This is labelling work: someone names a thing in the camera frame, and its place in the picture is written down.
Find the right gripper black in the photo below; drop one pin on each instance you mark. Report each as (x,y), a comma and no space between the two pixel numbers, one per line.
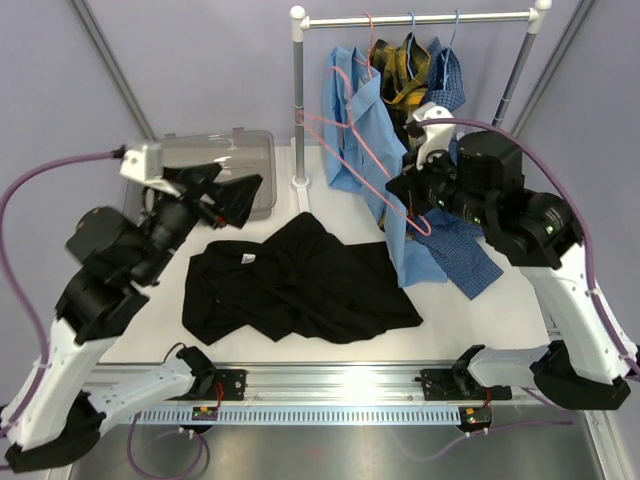
(409,184)

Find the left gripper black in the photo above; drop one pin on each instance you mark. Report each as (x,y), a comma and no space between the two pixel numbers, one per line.
(234,198)

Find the black shirt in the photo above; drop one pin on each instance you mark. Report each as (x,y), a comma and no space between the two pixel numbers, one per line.
(301,280)

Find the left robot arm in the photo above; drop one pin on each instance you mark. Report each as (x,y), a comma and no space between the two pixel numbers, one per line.
(54,421)

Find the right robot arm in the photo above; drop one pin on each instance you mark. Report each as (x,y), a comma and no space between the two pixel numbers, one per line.
(538,233)

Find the dark blue checked shirt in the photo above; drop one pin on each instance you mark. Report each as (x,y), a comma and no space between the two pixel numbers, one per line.
(453,242)

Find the light blue shirt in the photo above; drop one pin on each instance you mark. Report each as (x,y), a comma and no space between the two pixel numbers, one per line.
(363,154)

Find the blue hanger for checked shirt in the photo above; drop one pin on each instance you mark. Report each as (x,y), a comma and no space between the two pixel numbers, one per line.
(450,62)

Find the yellow plaid shirt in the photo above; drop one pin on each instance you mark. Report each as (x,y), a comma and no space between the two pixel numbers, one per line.
(399,93)

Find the blue hanger for plaid shirt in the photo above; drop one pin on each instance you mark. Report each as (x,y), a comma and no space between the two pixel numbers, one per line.
(410,46)

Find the clear plastic storage bin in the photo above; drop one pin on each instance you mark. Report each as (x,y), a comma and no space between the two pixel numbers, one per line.
(239,153)

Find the metal clothes rack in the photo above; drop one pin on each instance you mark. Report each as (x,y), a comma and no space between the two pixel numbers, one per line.
(301,23)

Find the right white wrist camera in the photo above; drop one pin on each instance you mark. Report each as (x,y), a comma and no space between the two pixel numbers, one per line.
(433,139)

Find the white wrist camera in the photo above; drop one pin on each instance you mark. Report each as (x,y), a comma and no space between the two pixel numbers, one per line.
(433,139)
(143,164)

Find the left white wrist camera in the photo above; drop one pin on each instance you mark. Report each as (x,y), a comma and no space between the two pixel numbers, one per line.
(143,164)

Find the right aluminium frame post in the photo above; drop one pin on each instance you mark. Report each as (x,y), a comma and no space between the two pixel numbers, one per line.
(575,24)

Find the aluminium frame post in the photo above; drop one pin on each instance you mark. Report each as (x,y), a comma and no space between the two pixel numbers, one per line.
(103,50)
(575,24)

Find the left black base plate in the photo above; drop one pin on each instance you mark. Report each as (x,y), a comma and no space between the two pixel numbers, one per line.
(231,383)

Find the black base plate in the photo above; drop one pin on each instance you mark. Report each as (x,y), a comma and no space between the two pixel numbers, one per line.
(231,383)
(447,384)

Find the left aluminium frame post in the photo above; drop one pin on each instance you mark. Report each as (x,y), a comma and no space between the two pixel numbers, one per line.
(103,50)

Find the aluminium mounting rail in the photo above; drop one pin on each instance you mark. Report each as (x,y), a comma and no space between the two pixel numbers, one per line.
(333,384)

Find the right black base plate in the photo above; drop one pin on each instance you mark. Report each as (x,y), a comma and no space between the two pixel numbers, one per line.
(447,384)

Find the slotted cable duct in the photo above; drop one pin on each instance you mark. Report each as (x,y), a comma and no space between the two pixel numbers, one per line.
(301,415)

